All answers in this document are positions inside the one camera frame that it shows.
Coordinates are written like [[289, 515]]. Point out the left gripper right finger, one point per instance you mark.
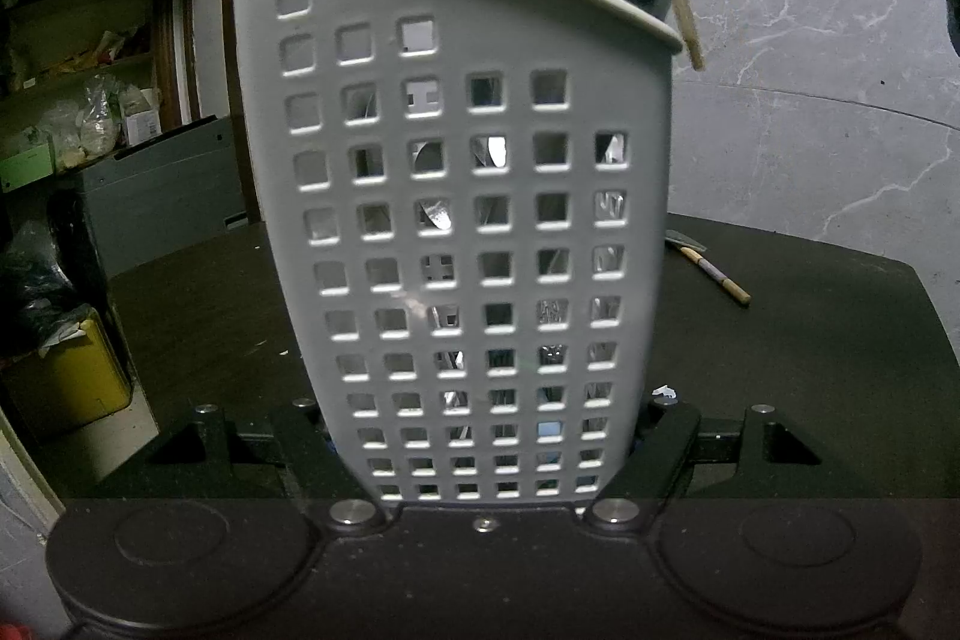
[[648, 479]]

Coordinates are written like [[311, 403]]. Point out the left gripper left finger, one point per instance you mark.
[[326, 491]]

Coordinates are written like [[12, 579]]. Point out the wooden chopstick patterned tip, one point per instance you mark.
[[721, 279]]

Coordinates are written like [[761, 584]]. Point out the white perforated utensil basket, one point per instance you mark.
[[434, 357]]

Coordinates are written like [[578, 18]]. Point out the small dark knife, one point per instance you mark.
[[674, 237]]

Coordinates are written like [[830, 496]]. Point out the silver spoon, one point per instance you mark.
[[433, 206]]

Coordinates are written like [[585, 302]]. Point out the yellow bin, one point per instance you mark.
[[82, 374]]

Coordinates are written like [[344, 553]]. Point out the grey cabinet box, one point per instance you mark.
[[179, 189]]

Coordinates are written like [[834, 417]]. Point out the green box on shelf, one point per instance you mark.
[[25, 167]]

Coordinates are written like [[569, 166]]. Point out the dark wooden shelf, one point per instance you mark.
[[88, 78]]

